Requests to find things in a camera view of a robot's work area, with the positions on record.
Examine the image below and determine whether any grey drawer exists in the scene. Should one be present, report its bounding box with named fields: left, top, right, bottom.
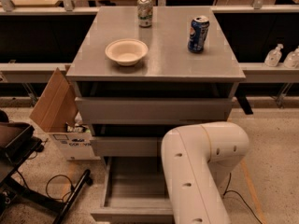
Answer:
left=76, top=97, right=233, bottom=125
left=91, top=157, right=174, bottom=224
left=91, top=137, right=162, bottom=157

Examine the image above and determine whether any white paper bowl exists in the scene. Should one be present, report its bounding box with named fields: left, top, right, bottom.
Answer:
left=105, top=39, right=149, bottom=66

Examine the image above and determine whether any grey top drawer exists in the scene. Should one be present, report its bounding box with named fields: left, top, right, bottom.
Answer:
left=76, top=97, right=233, bottom=125

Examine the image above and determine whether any blue pepsi can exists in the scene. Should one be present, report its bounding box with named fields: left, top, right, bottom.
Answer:
left=188, top=15, right=209, bottom=53

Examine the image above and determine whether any clear sanitizer pump bottle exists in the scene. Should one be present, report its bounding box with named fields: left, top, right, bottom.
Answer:
left=264, top=44, right=283, bottom=67

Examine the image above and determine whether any black looped floor cable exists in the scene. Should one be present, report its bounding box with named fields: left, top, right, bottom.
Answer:
left=45, top=174, right=76, bottom=203

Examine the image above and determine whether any grey drawer cabinet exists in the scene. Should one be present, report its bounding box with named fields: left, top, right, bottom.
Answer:
left=66, top=6, right=247, bottom=224

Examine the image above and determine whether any green white soda can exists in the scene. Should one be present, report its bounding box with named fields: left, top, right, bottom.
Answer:
left=137, top=0, right=153, bottom=27

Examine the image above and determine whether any grey metal shelf rail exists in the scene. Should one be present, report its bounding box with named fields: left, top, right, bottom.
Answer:
left=0, top=63, right=299, bottom=83

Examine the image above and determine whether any black adapter cable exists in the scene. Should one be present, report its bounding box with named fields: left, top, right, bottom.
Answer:
left=221, top=172, right=264, bottom=224

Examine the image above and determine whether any open cardboard box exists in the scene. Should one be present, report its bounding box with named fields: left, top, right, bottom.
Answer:
left=30, top=68, right=99, bottom=161

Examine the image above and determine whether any grey middle drawer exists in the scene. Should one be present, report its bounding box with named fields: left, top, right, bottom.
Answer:
left=91, top=137, right=162, bottom=157

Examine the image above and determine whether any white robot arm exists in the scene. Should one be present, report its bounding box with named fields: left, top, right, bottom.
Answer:
left=161, top=121, right=249, bottom=224

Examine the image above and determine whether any black rolling stand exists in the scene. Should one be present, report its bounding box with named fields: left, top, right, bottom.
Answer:
left=0, top=108, right=93, bottom=224

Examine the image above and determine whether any grey bottom drawer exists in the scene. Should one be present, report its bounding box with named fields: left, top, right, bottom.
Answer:
left=91, top=157, right=174, bottom=224

